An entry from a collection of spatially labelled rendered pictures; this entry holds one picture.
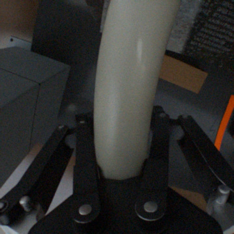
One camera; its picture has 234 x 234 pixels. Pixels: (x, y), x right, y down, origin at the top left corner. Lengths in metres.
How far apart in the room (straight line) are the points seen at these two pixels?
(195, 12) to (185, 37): 0.07
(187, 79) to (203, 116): 0.33
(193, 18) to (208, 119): 0.94
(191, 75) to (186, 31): 0.61
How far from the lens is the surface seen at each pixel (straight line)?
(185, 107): 1.18
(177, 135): 0.16
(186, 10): 0.37
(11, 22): 1.32
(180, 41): 0.42
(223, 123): 1.31
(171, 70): 0.97
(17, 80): 0.79
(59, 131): 0.16
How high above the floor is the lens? 1.07
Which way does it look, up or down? 63 degrees down
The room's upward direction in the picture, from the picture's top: 166 degrees counter-clockwise
